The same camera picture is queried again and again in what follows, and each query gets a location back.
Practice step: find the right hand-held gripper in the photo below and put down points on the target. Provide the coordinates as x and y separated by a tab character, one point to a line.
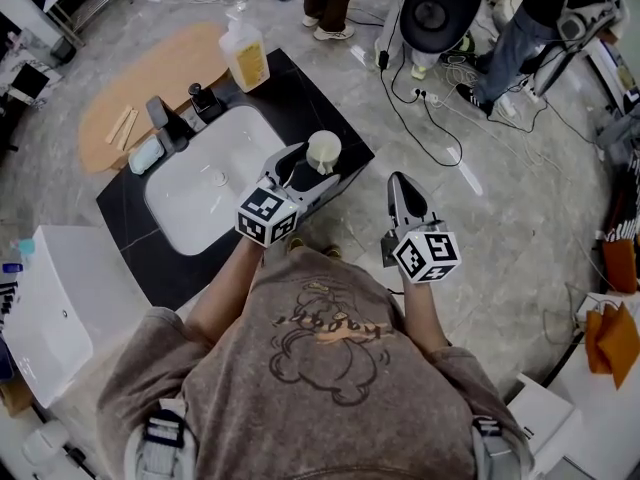
425	255

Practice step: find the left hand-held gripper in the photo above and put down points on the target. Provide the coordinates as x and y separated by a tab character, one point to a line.
265	215

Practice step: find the white cup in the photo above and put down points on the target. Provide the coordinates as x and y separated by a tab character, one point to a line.
325	148

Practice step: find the person's right forearm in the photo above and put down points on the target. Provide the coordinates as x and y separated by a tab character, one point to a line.
422	313

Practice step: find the person's left forearm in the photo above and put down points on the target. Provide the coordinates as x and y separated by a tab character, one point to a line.
225	293

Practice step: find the person's tan shoe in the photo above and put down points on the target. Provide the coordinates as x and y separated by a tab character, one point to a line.
296	244
333	251

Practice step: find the white flat strip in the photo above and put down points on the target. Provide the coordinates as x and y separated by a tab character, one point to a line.
465	170

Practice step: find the black vanity cabinet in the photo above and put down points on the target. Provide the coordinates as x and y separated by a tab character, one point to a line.
300	103

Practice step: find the white sink basin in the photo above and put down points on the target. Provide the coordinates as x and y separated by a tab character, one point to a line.
200	193

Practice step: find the white power strip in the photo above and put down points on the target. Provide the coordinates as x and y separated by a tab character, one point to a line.
427	97

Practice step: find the black soap dispenser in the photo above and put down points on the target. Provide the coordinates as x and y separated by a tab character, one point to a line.
205	105

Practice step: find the yellow liquid pump bottle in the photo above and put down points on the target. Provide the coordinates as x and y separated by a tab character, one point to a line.
245	58

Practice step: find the black faucet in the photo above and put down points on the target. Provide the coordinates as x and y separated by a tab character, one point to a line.
167	128

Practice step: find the light blue soap dish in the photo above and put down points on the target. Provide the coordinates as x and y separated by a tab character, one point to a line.
145	154

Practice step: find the light wooden stick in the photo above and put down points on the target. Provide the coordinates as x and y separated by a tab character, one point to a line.
119	124
127	130

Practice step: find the oval wooden board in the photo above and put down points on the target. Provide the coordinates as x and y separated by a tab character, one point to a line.
150	68

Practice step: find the orange paper bag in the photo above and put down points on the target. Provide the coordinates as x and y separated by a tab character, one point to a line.
610	343
622	268

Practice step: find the person's brown printed shirt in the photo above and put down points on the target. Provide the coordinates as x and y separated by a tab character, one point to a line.
310	408

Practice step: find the white cardboard box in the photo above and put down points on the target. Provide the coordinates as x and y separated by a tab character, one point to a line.
540	408

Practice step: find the white black machine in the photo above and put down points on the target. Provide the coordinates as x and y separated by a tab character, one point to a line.
575	28

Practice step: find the black waste bin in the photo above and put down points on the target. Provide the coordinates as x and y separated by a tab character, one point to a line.
64	49

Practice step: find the teal bottle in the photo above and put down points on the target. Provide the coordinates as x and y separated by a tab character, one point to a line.
26	248

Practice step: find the white bathtub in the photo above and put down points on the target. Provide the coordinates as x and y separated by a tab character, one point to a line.
55	318

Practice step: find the blue capped bottle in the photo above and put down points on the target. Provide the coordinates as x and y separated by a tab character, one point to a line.
12	268

